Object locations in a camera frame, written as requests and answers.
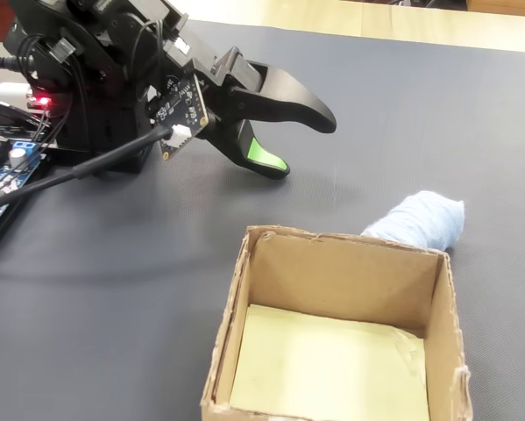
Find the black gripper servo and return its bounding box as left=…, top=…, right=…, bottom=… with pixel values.
left=162, top=14, right=337, bottom=182

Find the light blue yarn block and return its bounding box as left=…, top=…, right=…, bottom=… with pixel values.
left=359, top=189, right=466, bottom=253

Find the open brown cardboard box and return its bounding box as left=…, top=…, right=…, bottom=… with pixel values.
left=200, top=224, right=474, bottom=421

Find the motor driver board red light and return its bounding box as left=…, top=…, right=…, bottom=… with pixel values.
left=24, top=86, right=54, bottom=116

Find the pale yellow paper sheet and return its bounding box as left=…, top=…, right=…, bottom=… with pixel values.
left=229, top=303, right=431, bottom=421

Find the black power plug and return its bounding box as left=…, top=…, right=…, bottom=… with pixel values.
left=0, top=55, right=27, bottom=72

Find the black camera circuit board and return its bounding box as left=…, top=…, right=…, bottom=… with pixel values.
left=145, top=72, right=211, bottom=163

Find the thick black camera cable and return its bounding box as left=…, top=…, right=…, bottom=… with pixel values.
left=0, top=124, right=175, bottom=217

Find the thin black wire bundle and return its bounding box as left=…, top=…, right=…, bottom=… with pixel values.
left=18, top=36, right=78, bottom=151

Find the white power cable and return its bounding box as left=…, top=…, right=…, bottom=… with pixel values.
left=0, top=82, right=32, bottom=101

